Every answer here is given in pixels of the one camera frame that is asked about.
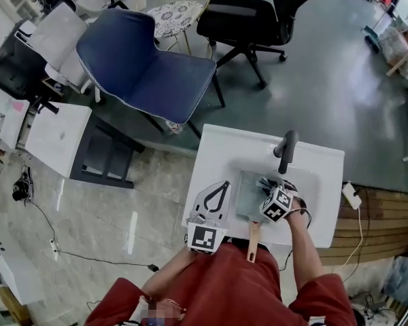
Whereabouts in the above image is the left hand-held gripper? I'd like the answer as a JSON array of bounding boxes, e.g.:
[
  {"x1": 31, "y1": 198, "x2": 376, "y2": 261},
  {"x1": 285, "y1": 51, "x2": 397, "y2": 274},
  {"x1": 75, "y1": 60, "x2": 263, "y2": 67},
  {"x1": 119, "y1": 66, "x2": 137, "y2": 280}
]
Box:
[{"x1": 186, "y1": 180, "x2": 233, "y2": 257}]

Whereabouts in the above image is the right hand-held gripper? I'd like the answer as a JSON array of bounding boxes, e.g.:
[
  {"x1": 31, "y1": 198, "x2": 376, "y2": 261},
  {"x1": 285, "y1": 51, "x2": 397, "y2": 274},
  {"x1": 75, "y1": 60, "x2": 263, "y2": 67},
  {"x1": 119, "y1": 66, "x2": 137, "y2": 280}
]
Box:
[{"x1": 259, "y1": 178, "x2": 292, "y2": 224}]

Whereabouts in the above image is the grey striped scrubber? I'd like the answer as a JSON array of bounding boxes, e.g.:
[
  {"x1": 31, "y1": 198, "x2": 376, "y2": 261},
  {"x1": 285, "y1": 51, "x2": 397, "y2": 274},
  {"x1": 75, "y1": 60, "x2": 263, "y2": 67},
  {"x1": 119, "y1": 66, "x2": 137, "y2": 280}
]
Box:
[{"x1": 256, "y1": 176, "x2": 278, "y2": 192}]

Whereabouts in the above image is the square grey pan wooden handle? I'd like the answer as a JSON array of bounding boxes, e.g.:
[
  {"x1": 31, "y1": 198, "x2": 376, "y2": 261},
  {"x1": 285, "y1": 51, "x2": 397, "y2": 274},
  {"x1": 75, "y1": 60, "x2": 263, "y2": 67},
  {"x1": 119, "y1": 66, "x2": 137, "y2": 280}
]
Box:
[{"x1": 235, "y1": 169, "x2": 284, "y2": 263}]

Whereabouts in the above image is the person's right forearm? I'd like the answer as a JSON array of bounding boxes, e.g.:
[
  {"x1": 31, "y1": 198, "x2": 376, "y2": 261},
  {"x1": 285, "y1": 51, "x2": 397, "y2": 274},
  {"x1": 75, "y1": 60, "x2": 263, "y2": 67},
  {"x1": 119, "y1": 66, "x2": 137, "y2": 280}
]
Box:
[{"x1": 285, "y1": 196, "x2": 326, "y2": 307}]

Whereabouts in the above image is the person's left forearm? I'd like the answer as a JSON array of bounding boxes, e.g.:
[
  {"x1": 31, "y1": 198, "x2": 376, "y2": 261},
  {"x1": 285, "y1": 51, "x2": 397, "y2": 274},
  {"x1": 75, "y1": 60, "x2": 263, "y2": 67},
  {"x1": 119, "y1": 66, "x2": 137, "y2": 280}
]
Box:
[{"x1": 141, "y1": 246, "x2": 200, "y2": 302}]

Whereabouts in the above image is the black faucet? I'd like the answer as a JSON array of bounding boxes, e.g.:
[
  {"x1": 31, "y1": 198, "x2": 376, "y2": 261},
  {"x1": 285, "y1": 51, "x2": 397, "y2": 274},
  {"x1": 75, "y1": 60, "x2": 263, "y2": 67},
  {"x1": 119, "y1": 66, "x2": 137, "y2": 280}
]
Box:
[{"x1": 273, "y1": 130, "x2": 299, "y2": 175}]

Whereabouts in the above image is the white ceramic sink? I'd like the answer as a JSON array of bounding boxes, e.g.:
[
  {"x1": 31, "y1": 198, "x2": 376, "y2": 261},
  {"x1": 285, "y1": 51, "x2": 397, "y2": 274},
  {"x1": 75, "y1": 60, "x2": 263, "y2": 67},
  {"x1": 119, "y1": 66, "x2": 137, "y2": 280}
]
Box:
[{"x1": 181, "y1": 123, "x2": 346, "y2": 250}]

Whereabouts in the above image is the white power strip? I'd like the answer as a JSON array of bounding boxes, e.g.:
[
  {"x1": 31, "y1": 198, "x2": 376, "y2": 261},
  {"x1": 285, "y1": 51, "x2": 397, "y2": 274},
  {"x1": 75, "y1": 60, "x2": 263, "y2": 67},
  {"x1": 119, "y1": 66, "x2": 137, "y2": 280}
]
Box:
[{"x1": 341, "y1": 181, "x2": 363, "y2": 211}]

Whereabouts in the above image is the person's red shirt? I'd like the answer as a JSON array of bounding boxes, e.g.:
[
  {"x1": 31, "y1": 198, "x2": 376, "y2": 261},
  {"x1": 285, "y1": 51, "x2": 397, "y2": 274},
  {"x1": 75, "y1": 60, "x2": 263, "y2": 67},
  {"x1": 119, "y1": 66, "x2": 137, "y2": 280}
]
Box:
[{"x1": 84, "y1": 241, "x2": 358, "y2": 326}]

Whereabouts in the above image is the blue padded chair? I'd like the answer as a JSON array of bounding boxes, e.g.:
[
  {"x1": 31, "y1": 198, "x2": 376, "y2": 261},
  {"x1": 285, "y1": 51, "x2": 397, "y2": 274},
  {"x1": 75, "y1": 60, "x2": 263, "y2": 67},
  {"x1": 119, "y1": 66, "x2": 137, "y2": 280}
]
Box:
[{"x1": 75, "y1": 7, "x2": 227, "y2": 136}]

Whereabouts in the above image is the small white extension socket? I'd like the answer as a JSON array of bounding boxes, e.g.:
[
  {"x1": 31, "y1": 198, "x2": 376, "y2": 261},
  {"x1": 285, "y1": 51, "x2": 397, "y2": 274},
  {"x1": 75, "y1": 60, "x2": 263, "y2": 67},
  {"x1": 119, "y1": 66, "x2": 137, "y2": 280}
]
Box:
[{"x1": 48, "y1": 237, "x2": 61, "y2": 261}]

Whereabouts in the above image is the black office chair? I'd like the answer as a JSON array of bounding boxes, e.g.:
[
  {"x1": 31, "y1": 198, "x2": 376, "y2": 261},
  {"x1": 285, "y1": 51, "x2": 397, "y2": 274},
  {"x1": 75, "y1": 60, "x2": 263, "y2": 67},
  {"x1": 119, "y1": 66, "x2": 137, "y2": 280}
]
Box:
[{"x1": 196, "y1": 0, "x2": 333, "y2": 90}]

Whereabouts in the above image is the white square cabinet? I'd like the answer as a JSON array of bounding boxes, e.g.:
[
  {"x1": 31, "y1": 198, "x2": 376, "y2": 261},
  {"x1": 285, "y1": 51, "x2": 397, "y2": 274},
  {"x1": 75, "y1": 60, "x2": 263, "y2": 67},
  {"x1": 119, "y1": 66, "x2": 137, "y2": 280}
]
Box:
[{"x1": 24, "y1": 101, "x2": 93, "y2": 179}]

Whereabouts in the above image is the round patterned stool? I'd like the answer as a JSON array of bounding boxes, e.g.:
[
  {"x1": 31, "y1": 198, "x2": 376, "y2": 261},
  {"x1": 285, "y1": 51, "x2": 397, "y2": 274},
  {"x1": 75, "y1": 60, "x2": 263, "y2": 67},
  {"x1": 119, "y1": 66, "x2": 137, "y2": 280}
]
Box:
[{"x1": 146, "y1": 0, "x2": 205, "y2": 54}]

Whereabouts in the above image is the white low cabinet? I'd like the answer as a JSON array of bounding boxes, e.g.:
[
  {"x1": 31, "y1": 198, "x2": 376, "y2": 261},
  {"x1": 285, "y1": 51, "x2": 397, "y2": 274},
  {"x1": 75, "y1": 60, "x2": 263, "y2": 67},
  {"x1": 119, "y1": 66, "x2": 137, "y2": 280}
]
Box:
[{"x1": 0, "y1": 228, "x2": 46, "y2": 306}]

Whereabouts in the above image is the white desk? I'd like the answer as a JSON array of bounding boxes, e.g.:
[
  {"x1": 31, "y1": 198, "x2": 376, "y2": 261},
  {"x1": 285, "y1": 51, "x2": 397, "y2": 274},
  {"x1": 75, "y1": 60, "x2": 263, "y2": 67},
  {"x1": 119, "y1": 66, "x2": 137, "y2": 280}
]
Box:
[{"x1": 0, "y1": 79, "x2": 31, "y2": 151}]

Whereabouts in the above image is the white mesh office chair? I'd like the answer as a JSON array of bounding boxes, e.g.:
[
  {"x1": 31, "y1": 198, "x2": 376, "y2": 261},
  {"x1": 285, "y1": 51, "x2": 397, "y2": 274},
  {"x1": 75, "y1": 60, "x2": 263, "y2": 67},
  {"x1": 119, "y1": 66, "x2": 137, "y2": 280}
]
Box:
[{"x1": 26, "y1": 2, "x2": 107, "y2": 105}]

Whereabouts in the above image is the black desk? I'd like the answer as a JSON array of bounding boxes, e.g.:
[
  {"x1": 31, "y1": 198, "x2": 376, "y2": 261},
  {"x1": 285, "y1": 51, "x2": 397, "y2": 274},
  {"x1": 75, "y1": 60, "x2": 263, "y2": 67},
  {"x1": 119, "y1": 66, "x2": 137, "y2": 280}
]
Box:
[{"x1": 0, "y1": 28, "x2": 52, "y2": 102}]

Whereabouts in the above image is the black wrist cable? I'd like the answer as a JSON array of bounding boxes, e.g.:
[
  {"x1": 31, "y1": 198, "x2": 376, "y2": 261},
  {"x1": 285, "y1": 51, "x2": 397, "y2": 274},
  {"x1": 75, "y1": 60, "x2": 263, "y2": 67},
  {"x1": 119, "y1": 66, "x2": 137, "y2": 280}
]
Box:
[{"x1": 282, "y1": 179, "x2": 314, "y2": 231}]

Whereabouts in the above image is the white power cable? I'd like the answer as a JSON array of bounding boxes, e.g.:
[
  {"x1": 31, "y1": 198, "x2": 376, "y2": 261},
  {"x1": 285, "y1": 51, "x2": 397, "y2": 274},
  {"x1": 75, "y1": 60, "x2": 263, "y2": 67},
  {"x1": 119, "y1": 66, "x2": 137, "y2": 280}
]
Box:
[{"x1": 339, "y1": 204, "x2": 365, "y2": 268}]

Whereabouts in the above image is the black metal frame stand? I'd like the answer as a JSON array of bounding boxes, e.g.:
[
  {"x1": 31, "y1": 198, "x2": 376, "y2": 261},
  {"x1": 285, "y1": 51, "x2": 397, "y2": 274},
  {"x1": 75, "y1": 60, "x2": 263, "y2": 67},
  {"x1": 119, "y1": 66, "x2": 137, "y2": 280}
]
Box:
[{"x1": 69, "y1": 113, "x2": 146, "y2": 190}]

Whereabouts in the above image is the black floor cable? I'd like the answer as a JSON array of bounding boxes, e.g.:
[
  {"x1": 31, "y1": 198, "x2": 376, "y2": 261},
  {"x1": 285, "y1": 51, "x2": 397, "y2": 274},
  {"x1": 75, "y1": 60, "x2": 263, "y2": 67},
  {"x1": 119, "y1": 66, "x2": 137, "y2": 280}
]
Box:
[{"x1": 23, "y1": 195, "x2": 161, "y2": 273}]

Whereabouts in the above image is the wooden frame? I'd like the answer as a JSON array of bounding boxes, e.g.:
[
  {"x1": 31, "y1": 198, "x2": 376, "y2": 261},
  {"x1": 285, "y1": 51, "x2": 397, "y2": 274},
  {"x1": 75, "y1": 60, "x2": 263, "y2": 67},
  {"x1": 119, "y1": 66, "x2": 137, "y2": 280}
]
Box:
[{"x1": 385, "y1": 41, "x2": 408, "y2": 78}]

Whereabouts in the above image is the black cable bundle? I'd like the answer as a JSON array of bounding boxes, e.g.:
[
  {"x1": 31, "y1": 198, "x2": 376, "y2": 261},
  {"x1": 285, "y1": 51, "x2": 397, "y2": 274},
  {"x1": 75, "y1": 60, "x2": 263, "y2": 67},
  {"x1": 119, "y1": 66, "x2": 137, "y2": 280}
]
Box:
[{"x1": 12, "y1": 165, "x2": 34, "y2": 203}]

